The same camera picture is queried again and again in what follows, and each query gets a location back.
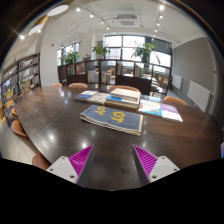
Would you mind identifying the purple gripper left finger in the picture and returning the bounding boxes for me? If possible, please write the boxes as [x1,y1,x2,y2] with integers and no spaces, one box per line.
[47,145,94,184]

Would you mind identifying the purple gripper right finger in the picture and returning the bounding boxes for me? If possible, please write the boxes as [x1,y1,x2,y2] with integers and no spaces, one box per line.
[133,145,179,183]

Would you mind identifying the folded blue yellow towel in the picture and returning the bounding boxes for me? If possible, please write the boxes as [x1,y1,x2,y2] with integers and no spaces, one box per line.
[80,105,143,136]

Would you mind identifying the orange chair left near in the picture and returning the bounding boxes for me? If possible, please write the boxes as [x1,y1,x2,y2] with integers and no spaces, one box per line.
[32,153,50,170]

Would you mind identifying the orange chair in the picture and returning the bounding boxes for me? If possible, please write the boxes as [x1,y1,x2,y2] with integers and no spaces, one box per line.
[68,83,88,89]
[164,96,188,106]
[52,83,62,87]
[12,120,27,138]
[32,153,50,170]
[109,85,140,92]
[11,108,18,117]

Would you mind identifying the purple white book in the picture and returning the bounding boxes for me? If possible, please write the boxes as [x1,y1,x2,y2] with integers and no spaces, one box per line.
[160,103,183,123]

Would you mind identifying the colourful picture book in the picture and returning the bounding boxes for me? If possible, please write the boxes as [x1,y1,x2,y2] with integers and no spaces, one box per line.
[138,99,162,116]

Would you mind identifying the orange chair left middle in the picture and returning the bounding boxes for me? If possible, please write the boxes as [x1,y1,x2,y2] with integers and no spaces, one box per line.
[12,120,27,138]

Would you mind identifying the orange chair far right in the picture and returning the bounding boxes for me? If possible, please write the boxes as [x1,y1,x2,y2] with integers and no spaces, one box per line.
[164,96,188,106]

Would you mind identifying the stacked books blue label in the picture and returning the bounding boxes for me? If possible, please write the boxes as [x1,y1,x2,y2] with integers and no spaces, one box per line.
[106,88,141,108]

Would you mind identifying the blue cover book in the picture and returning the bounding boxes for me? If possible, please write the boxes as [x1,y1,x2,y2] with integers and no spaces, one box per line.
[75,90,97,101]

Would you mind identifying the cream cover book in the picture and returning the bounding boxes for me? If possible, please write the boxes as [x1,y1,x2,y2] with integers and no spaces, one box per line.
[88,92,109,105]

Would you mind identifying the orange chair far leftmost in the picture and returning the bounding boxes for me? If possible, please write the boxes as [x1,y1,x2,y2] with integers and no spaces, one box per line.
[52,83,62,87]

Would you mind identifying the orange chair far centre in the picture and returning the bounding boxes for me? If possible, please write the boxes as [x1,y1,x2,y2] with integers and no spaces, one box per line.
[109,85,140,92]

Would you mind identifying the small white radiator far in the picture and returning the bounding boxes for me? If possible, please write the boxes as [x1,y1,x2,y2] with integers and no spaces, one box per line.
[172,75,183,89]

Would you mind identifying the dark low bookshelf divider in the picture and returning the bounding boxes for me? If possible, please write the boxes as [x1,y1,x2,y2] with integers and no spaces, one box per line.
[58,59,171,95]

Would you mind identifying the potted plant left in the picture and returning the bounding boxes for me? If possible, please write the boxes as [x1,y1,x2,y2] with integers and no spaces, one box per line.
[62,51,80,64]

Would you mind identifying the potted plant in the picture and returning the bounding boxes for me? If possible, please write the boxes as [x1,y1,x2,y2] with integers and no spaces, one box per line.
[132,43,155,63]
[92,44,110,58]
[62,51,80,64]

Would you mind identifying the potted plant right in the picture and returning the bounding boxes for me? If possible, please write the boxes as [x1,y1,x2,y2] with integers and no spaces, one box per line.
[132,43,155,63]

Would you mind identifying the potted plant centre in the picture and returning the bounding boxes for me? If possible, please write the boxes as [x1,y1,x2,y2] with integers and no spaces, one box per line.
[92,44,110,58]

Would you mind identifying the ceiling air conditioner unit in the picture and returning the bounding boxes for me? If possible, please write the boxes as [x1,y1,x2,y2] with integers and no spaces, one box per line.
[117,14,137,27]

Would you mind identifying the white wall radiator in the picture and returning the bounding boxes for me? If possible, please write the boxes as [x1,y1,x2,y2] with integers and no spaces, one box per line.
[187,81,211,112]

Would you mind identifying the tall wall bookshelf left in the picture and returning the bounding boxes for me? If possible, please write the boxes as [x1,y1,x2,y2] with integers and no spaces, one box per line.
[0,53,40,107]

